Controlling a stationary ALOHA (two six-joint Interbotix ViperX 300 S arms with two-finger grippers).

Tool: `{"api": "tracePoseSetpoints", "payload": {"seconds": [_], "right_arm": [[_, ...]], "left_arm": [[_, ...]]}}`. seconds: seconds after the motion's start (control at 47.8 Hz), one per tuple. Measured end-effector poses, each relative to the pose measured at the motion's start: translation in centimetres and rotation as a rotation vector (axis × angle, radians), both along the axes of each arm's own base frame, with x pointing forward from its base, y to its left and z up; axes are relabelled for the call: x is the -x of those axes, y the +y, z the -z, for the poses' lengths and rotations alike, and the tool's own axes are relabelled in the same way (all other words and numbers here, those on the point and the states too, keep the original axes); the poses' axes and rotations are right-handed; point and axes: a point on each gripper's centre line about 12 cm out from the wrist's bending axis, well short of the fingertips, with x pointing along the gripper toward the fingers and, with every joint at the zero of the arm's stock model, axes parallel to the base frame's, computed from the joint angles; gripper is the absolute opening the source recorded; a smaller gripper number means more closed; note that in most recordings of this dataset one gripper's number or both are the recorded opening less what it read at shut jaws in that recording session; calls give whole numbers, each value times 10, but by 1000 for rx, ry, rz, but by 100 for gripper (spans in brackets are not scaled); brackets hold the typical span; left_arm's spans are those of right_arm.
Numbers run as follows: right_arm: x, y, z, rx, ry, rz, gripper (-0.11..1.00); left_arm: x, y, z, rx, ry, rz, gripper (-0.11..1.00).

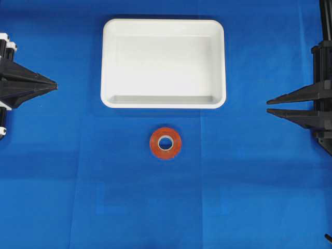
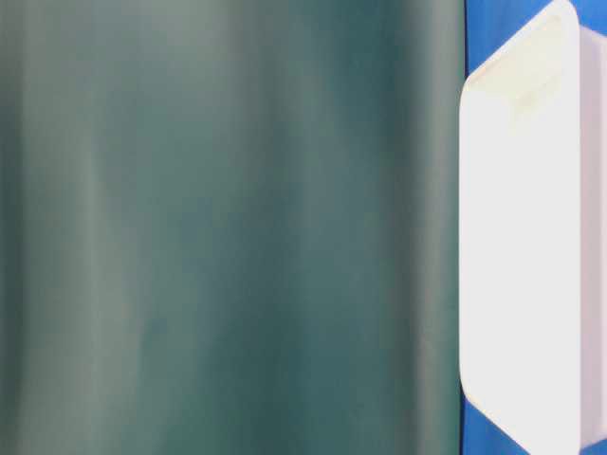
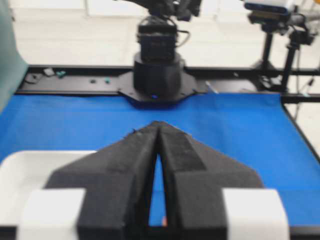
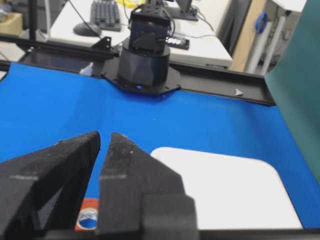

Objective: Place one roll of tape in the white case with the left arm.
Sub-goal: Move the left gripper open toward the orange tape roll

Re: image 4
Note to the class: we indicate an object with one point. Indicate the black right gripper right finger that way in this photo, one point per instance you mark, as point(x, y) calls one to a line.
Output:
point(141, 198)

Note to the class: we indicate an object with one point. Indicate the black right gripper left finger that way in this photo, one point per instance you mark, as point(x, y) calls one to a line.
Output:
point(41, 192)

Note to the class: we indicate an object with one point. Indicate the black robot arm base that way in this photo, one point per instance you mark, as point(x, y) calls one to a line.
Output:
point(143, 66)

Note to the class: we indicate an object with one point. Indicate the white case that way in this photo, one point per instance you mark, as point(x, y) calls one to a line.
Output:
point(231, 193)

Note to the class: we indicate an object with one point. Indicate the blue table mat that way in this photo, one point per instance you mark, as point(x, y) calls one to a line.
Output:
point(39, 107)

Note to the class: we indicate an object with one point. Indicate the black flat device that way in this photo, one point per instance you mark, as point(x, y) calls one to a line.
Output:
point(178, 43)

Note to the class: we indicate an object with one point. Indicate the white desk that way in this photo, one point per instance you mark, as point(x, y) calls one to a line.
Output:
point(205, 48)

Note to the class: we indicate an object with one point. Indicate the black computer mouse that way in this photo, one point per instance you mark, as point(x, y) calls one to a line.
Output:
point(87, 29)

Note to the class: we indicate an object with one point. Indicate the grey keyboard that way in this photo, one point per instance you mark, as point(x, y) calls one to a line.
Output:
point(105, 14)

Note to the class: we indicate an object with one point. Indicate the black monitor stand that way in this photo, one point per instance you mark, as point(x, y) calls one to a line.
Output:
point(184, 11)

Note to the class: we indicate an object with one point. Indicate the dark green board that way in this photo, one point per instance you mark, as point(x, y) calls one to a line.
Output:
point(294, 84)

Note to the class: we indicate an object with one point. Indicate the black aluminium frame rail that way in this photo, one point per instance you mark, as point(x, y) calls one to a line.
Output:
point(70, 58)

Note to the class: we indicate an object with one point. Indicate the black vertical post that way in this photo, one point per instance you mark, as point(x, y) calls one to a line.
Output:
point(32, 18)

